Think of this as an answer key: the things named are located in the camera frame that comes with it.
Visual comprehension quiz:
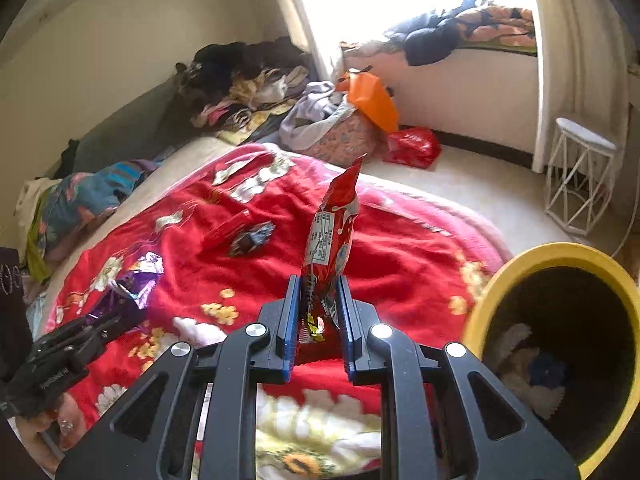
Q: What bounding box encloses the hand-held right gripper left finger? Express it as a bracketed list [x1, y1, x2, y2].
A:
[55, 275, 301, 480]

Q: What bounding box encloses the purple foil wrapper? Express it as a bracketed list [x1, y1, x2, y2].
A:
[85, 252, 165, 326]

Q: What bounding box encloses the white wire stool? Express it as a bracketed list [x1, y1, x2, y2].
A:
[544, 117, 618, 238]

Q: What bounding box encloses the orange bag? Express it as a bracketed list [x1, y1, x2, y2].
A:
[336, 71, 401, 133]

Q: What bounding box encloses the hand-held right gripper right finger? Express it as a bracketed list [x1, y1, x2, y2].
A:
[337, 276, 581, 480]

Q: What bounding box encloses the grey headboard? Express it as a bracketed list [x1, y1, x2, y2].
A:
[65, 77, 201, 176]

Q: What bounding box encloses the person's left hand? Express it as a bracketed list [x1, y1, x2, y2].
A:
[15, 392, 88, 461]

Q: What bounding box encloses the yellow trash bin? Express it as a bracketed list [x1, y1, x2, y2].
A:
[462, 242, 640, 480]

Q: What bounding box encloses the red shopping bag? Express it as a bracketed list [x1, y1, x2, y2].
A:
[384, 126, 443, 170]

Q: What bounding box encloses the teal floral cloth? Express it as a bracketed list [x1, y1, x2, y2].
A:
[25, 159, 161, 281]

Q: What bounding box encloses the red cylindrical snack packet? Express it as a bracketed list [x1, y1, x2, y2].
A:
[200, 210, 253, 252]

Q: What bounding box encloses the floral fabric box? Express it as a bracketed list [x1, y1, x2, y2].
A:
[305, 110, 387, 168]

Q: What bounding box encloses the red floral blanket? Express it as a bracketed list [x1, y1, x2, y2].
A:
[37, 142, 501, 480]

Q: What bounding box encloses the dark crumpled wrapper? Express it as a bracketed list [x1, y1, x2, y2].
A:
[229, 221, 277, 257]

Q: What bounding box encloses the orange floral quilt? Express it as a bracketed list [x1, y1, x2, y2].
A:
[455, 2, 538, 53]

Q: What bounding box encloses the dark padded jacket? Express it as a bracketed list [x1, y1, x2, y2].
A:
[385, 0, 488, 67]

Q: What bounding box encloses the pink blanket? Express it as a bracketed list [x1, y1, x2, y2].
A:
[357, 172, 515, 263]

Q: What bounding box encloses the pile of clothes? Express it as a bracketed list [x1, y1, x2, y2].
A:
[175, 37, 313, 146]

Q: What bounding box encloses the pale lilac cloth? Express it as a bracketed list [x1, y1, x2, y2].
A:
[279, 81, 351, 151]

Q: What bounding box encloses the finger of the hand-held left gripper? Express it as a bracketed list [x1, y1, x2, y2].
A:
[72, 305, 148, 358]
[32, 314, 118, 351]

